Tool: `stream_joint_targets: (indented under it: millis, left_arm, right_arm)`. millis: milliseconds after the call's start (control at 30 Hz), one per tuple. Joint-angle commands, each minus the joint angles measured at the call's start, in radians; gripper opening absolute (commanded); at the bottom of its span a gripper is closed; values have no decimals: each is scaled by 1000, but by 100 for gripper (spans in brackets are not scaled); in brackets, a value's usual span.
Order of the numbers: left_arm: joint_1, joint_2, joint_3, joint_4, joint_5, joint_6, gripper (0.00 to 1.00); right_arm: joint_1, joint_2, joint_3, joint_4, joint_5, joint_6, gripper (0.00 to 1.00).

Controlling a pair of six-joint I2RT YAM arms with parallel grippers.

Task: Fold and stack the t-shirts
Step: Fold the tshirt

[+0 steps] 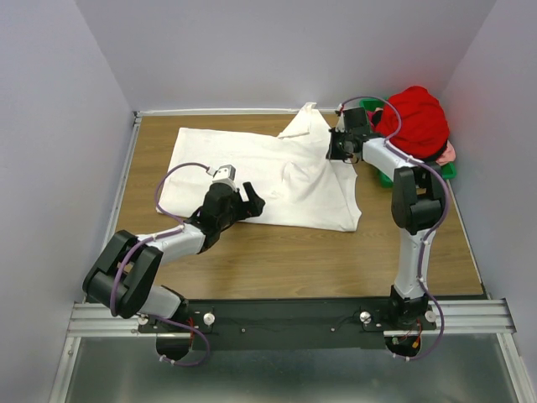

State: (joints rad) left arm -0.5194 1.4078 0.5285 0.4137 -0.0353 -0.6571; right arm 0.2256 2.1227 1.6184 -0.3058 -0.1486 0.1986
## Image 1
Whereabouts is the white t shirt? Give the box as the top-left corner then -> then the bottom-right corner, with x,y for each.
159,102 -> 362,232

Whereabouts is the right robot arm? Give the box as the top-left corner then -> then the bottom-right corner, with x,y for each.
326,107 -> 449,329

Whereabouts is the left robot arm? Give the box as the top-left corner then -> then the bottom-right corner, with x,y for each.
82,182 -> 265,332

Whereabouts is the red t shirt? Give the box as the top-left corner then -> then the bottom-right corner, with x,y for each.
373,86 -> 450,161

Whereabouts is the green plastic bin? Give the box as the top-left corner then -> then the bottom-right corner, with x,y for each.
359,97 -> 457,189

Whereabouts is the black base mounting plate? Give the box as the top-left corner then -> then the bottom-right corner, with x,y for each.
138,297 -> 437,359

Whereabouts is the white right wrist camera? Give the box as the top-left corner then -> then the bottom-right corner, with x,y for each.
334,108 -> 346,132

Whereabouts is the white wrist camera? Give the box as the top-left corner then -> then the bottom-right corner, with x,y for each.
334,108 -> 346,132
206,165 -> 237,190

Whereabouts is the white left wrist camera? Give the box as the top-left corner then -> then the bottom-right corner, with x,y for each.
206,165 -> 237,190

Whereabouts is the aluminium frame rail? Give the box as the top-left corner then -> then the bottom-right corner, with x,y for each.
67,300 -> 516,338

